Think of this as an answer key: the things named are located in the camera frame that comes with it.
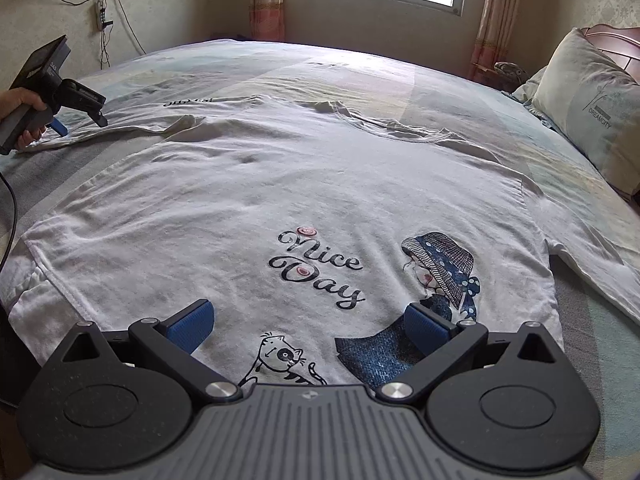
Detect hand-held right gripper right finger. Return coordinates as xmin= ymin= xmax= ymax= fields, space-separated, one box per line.
xmin=375 ymin=302 xmax=569 ymax=406

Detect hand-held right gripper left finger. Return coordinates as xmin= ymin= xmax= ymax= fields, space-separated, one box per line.
xmin=57 ymin=299 xmax=244 ymax=404

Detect white printed T-shirt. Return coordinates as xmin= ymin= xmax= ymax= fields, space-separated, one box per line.
xmin=0 ymin=94 xmax=640 ymax=391

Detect person's left hand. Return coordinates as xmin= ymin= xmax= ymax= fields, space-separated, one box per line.
xmin=0 ymin=87 xmax=49 ymax=153

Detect pink striped curtain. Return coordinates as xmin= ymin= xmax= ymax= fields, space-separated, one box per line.
xmin=250 ymin=0 xmax=286 ymax=43
xmin=470 ymin=0 xmax=528 ymax=81

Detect wooden nightstand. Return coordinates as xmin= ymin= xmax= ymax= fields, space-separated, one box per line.
xmin=470 ymin=62 xmax=502 ymax=82

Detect patchwork bed sheet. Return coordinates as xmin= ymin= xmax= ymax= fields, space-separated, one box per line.
xmin=0 ymin=37 xmax=640 ymax=480

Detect grey cloth bundle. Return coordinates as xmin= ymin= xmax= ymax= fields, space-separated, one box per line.
xmin=492 ymin=61 xmax=531 ymax=92

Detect beige printed pillow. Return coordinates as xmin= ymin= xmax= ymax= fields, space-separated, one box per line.
xmin=530 ymin=27 xmax=640 ymax=198

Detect wooden bed headboard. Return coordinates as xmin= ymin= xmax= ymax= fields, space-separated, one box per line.
xmin=580 ymin=24 xmax=640 ymax=86

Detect black television cables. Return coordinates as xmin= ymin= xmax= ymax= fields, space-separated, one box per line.
xmin=52 ymin=0 xmax=148 ymax=70

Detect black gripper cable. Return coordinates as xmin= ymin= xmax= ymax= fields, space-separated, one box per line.
xmin=0 ymin=170 xmax=22 ymax=272

